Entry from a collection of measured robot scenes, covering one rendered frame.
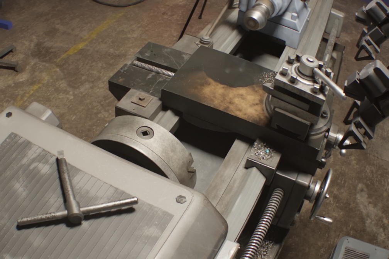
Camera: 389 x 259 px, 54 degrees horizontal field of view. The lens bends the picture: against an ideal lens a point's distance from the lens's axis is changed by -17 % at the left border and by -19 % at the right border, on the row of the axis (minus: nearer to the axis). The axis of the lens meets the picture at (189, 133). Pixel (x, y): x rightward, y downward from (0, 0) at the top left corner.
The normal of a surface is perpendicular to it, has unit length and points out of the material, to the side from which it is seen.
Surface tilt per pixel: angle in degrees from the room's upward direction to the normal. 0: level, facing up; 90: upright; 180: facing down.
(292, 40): 90
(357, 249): 0
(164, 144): 27
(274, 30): 90
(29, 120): 0
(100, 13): 0
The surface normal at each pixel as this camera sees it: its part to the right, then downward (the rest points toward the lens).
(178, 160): 0.74, -0.20
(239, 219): 0.60, -0.37
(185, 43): 0.08, -0.71
